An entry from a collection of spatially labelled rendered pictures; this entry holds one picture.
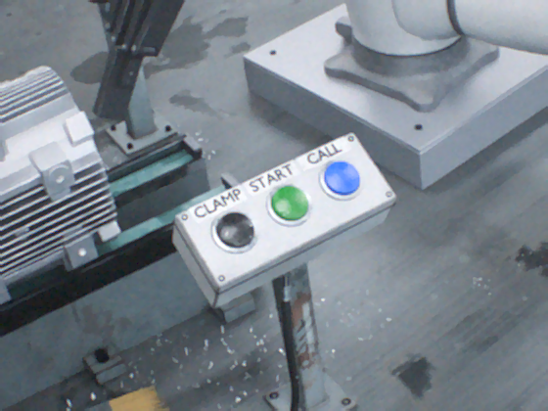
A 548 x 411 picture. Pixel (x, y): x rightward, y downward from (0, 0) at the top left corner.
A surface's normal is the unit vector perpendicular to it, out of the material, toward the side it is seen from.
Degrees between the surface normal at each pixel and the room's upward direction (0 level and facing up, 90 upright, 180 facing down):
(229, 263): 30
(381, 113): 2
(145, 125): 90
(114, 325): 90
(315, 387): 90
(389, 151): 90
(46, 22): 0
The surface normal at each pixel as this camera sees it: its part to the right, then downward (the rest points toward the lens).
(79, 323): 0.52, 0.48
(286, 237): 0.14, -0.43
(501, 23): -0.53, 0.69
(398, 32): -0.22, 0.72
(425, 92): -0.12, -0.63
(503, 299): -0.13, -0.78
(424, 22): -0.32, 0.85
